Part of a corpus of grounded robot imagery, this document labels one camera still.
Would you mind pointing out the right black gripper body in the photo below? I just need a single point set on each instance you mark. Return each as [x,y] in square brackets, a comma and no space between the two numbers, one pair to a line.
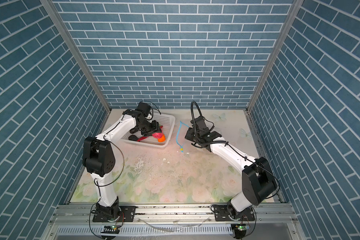
[192,136]

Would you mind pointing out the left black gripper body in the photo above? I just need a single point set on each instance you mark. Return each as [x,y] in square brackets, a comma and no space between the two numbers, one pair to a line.
[149,127]

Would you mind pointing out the pink toy fruit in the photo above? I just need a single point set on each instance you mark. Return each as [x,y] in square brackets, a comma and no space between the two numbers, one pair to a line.
[157,135]

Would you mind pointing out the red toy chili pepper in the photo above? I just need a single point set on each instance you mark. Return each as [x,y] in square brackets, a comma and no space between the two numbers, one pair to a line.
[142,138]

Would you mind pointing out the clear zip bag blue zipper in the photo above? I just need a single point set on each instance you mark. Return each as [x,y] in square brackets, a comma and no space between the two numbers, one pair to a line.
[185,145]

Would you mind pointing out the orange toy tangerine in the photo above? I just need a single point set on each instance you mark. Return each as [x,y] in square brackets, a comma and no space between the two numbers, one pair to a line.
[162,138]

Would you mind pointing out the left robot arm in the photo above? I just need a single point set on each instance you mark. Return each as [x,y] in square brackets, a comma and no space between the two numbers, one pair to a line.
[98,156]

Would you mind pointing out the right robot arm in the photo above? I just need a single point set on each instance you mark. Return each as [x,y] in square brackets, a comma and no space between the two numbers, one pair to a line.
[258,181]

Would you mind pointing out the black toy avocado upper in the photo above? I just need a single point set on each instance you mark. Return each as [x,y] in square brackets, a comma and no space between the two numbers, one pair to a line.
[134,130]

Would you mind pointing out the black toy avocado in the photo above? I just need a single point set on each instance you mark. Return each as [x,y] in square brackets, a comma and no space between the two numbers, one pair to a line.
[134,130]
[133,138]

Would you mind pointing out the black toy avocado lower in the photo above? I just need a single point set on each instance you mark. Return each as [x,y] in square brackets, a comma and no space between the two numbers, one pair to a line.
[133,138]

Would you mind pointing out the white plastic perforated basket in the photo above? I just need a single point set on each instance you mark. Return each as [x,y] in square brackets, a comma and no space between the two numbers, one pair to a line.
[166,121]

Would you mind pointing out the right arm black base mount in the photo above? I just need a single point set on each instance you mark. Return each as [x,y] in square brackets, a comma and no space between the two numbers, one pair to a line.
[224,213]

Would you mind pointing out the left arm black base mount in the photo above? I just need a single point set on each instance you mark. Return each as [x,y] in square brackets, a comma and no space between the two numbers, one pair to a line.
[120,214]

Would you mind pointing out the aluminium front rail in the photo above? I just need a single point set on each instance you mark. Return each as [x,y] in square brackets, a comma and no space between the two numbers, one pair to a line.
[211,213]

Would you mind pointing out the white slotted cable duct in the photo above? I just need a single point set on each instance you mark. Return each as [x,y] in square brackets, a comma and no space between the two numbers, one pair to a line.
[145,230]

